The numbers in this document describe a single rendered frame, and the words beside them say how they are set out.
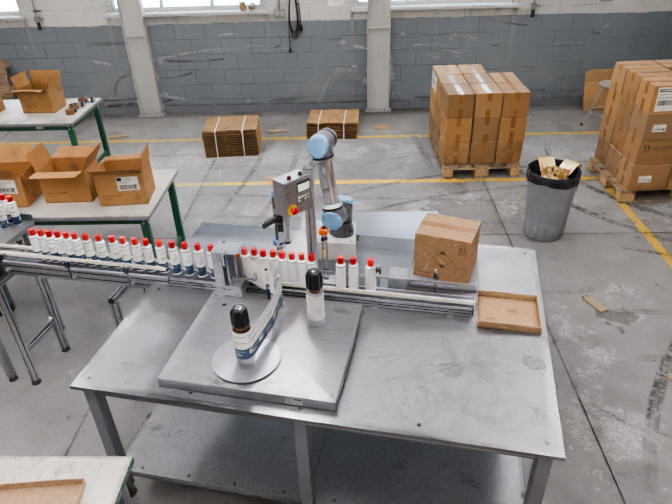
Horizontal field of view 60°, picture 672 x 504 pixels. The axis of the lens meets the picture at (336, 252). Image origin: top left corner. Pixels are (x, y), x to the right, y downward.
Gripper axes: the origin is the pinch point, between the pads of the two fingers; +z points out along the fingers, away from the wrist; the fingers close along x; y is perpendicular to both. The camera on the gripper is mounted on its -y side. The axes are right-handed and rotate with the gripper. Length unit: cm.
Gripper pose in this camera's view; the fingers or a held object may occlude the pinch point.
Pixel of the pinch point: (278, 241)
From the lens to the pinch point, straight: 348.8
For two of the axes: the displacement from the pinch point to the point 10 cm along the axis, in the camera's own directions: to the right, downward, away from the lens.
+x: 0.3, -5.4, 8.4
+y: 10.0, -0.1, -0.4
